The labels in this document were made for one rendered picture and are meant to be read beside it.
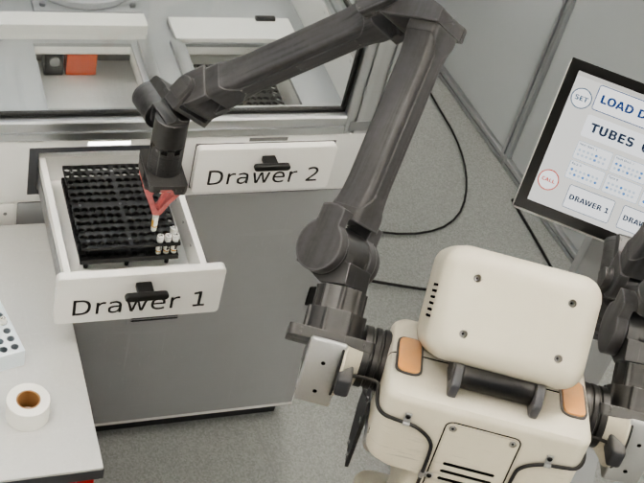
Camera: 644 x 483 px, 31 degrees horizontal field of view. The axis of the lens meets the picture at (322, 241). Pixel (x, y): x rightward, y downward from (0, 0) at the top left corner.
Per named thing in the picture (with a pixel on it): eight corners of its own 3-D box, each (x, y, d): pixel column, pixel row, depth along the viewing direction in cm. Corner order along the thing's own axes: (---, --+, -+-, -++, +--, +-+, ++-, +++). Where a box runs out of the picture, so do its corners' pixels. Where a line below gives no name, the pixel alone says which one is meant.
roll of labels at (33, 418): (-3, 423, 188) (-3, 406, 186) (17, 392, 194) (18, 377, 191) (36, 438, 188) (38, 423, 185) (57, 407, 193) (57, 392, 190)
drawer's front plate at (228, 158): (326, 187, 241) (338, 146, 234) (191, 193, 231) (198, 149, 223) (324, 181, 242) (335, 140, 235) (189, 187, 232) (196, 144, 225)
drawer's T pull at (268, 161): (290, 171, 230) (291, 165, 229) (254, 172, 227) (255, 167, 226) (285, 159, 232) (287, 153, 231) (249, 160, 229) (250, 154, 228)
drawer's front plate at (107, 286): (218, 311, 209) (227, 268, 201) (54, 325, 198) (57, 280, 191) (215, 305, 210) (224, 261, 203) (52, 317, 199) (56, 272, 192)
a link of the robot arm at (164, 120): (164, 124, 185) (196, 120, 188) (147, 99, 190) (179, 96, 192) (158, 158, 190) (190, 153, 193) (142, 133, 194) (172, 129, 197)
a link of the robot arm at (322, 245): (453, -21, 160) (485, 12, 168) (377, -31, 169) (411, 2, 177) (329, 278, 156) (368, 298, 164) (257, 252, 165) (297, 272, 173)
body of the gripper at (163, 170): (148, 195, 192) (154, 159, 188) (138, 157, 199) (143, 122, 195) (187, 195, 195) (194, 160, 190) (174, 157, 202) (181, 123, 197)
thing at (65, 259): (207, 299, 208) (213, 275, 204) (62, 310, 199) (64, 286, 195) (161, 156, 235) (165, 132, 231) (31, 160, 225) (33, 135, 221)
